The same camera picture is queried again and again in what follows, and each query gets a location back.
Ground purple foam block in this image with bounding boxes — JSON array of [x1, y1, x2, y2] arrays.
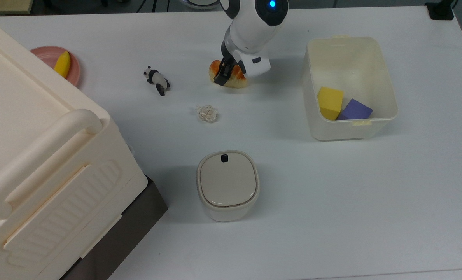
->
[[337, 98, 373, 121]]

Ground yellow toy banana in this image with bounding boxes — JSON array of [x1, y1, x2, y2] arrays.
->
[[54, 51, 71, 78]]

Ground small panda figurine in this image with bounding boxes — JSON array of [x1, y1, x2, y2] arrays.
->
[[143, 66, 170, 96]]

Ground cream plastic basket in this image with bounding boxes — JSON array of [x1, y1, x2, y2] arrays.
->
[[302, 35, 399, 141]]

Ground pink plate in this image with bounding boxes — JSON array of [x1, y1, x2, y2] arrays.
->
[[30, 46, 82, 87]]

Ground tan cardboard box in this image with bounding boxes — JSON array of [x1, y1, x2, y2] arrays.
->
[[0, 0, 34, 15]]

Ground black table clamp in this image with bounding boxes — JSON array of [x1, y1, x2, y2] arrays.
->
[[425, 0, 455, 21]]

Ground dark brown wooden drawer cabinet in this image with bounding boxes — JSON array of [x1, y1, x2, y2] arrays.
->
[[60, 175, 168, 280]]

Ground crumpled clear plastic wrap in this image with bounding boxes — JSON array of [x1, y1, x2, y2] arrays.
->
[[196, 104, 219, 123]]

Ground cream storage box with handles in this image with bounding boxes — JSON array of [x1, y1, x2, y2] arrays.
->
[[0, 14, 149, 280]]

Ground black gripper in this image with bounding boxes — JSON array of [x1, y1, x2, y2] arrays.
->
[[214, 39, 248, 87]]

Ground orange glazed toy bread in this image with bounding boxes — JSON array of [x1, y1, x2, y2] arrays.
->
[[209, 59, 249, 89]]

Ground beige lidded trash can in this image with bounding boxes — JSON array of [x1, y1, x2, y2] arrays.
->
[[196, 150, 261, 222]]

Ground yellow foam block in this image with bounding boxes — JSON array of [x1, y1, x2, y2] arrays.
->
[[317, 86, 344, 121]]

